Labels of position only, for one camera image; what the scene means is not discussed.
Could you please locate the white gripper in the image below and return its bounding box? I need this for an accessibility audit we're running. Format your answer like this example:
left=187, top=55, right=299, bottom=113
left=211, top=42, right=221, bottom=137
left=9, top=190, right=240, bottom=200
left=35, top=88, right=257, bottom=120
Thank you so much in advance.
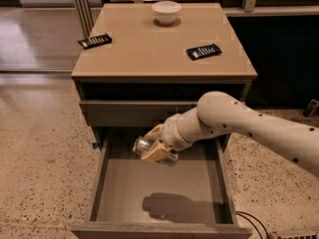
left=141, top=114, right=191, bottom=163

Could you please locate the silver redbull can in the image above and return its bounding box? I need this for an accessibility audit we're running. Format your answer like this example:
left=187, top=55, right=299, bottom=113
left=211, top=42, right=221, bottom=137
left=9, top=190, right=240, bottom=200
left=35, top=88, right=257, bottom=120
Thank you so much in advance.
left=133, top=136, right=178, bottom=166

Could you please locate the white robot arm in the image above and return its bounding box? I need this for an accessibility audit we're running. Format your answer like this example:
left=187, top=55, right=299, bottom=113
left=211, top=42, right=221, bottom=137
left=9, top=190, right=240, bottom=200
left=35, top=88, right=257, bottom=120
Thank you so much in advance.
left=142, top=92, right=319, bottom=176

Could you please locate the open grey middle drawer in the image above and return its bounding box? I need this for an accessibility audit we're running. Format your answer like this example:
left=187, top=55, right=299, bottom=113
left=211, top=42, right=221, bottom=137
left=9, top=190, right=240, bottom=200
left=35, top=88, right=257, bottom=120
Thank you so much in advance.
left=71, top=139, right=252, bottom=239

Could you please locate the beige drawer cabinet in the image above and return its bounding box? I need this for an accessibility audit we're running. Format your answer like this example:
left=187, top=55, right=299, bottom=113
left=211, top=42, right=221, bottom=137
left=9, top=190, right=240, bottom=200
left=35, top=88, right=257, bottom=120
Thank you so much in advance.
left=72, top=3, right=257, bottom=143

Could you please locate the small blue floor tag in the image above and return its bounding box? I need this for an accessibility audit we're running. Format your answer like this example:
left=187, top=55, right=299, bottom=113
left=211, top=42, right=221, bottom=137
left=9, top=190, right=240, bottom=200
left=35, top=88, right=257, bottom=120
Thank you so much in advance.
left=92, top=142, right=99, bottom=149

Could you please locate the black snack packet right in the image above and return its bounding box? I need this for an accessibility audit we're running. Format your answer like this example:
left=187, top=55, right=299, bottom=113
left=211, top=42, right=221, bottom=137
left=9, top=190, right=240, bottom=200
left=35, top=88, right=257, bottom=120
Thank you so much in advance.
left=185, top=44, right=222, bottom=61

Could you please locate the black snack packet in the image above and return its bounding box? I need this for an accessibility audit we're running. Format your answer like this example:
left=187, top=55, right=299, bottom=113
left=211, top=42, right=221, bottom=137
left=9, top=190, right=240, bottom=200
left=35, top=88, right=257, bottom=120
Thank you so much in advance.
left=185, top=44, right=222, bottom=61
left=78, top=33, right=113, bottom=49

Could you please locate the black snack packet left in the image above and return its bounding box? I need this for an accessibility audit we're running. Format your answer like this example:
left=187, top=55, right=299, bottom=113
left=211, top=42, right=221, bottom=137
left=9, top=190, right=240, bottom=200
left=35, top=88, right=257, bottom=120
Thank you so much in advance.
left=78, top=33, right=113, bottom=49

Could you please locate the white ceramic bowl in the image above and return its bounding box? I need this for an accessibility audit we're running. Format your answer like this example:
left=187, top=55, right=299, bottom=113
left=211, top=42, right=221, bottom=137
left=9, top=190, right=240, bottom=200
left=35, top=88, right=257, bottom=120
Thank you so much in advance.
left=152, top=1, right=181, bottom=25

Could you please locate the dark object on floor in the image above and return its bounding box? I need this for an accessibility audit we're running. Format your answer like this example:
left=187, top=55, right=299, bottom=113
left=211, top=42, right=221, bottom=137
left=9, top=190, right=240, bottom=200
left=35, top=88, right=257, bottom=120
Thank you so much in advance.
left=302, top=99, right=319, bottom=118

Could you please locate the metal floor vent grille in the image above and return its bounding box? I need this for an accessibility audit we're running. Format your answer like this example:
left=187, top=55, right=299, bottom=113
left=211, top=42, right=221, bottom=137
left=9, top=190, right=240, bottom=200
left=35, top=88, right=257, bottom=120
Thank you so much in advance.
left=269, top=230, right=319, bottom=239

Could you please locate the black floor cable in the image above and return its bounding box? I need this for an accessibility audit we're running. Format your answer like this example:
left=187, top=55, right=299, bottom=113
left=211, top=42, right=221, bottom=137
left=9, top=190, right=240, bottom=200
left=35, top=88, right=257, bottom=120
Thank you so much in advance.
left=234, top=210, right=271, bottom=239

